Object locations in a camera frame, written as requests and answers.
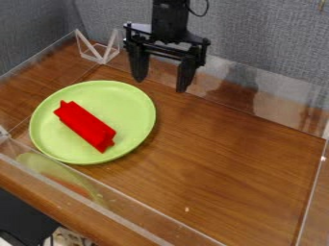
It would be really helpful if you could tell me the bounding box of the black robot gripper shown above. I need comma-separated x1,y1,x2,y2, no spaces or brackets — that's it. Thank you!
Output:
123,0,211,92

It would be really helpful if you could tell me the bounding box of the green round plate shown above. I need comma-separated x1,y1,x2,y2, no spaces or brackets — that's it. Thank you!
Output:
29,81,156,165

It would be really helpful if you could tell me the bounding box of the red plastic block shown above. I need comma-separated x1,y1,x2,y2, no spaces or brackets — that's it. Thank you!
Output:
53,101,116,153

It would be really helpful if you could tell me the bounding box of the white power strip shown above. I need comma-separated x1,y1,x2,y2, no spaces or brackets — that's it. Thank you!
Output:
43,227,95,246

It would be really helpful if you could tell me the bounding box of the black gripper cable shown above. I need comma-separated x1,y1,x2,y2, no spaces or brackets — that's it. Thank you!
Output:
186,0,211,18

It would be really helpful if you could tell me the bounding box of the clear acrylic enclosure wall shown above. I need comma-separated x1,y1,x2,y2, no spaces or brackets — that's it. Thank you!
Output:
0,36,329,246

